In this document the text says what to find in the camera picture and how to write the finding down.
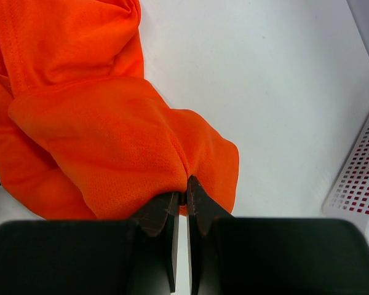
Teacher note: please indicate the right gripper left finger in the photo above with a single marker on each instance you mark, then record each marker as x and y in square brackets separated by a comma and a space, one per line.
[136, 255]

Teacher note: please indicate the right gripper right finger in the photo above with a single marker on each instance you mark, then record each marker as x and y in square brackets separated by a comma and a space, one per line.
[229, 255]

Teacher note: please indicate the orange t shirt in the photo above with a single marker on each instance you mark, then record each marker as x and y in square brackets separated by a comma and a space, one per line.
[83, 134]

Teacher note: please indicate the white plastic basket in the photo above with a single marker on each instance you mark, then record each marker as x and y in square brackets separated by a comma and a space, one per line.
[349, 196]

